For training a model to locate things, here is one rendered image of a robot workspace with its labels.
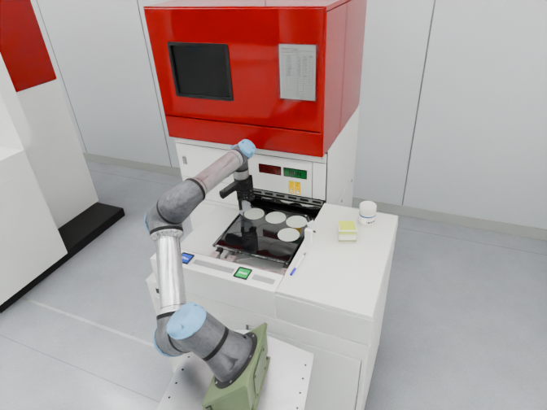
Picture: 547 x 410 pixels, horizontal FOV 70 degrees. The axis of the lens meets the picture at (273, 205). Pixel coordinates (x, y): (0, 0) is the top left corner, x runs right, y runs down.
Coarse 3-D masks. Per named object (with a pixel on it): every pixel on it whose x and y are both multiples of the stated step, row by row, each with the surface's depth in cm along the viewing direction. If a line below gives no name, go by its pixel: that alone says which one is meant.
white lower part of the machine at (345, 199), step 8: (352, 176) 248; (352, 184) 254; (344, 192) 231; (352, 192) 259; (344, 200) 236; (200, 208) 223; (208, 208) 220; (232, 208) 214; (192, 216) 229; (200, 216) 226; (192, 224) 232
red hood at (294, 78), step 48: (192, 0) 180; (240, 0) 170; (288, 0) 161; (336, 0) 152; (192, 48) 168; (240, 48) 158; (288, 48) 151; (336, 48) 160; (192, 96) 179; (240, 96) 170; (288, 96) 161; (336, 96) 174; (288, 144) 173
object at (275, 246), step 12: (240, 216) 192; (264, 216) 191; (288, 216) 190; (240, 228) 184; (252, 228) 184; (264, 228) 184; (276, 228) 183; (300, 228) 182; (228, 240) 177; (240, 240) 176; (252, 240) 176; (264, 240) 176; (276, 240) 175; (252, 252) 169; (264, 252) 168; (276, 252) 168; (288, 252) 168
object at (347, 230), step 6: (342, 222) 162; (348, 222) 162; (354, 222) 161; (342, 228) 158; (348, 228) 158; (354, 228) 158; (342, 234) 158; (348, 234) 158; (354, 234) 158; (342, 240) 160; (348, 240) 160; (354, 240) 160
